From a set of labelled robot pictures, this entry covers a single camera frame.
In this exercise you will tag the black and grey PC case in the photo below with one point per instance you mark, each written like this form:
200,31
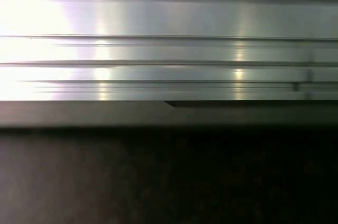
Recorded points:
79,113

